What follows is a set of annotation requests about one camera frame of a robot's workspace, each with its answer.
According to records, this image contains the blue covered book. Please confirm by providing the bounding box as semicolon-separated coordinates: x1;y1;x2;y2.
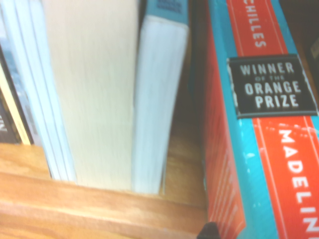
131;0;189;195

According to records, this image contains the wooden bookshelf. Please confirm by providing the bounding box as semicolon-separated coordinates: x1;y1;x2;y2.
0;0;319;239

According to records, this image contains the teal and orange paperback book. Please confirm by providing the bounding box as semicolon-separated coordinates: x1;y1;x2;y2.
203;0;319;239

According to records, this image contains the thin white paged book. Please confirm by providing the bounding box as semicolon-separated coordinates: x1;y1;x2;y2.
0;0;63;179
27;0;78;183

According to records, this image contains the large black covered book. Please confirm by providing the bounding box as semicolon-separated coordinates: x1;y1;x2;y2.
0;14;35;146

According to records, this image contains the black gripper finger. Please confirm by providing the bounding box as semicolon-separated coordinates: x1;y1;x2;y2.
196;221;221;239

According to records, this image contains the thick cream paged book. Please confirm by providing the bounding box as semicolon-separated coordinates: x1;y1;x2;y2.
42;0;141;193

